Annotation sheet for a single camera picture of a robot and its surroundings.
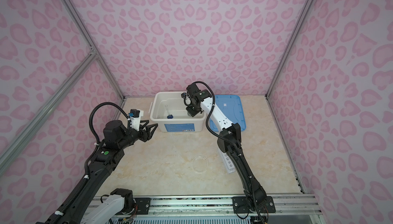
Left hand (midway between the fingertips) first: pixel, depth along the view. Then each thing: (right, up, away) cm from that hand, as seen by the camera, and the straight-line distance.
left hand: (152, 120), depth 74 cm
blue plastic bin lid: (+46, +8, +39) cm, 61 cm away
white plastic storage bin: (+2, +5, +26) cm, 27 cm away
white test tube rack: (+39, -26, +7) cm, 48 cm away
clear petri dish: (+23, -25, +11) cm, 36 cm away
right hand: (+19, +6, +23) cm, 30 cm away
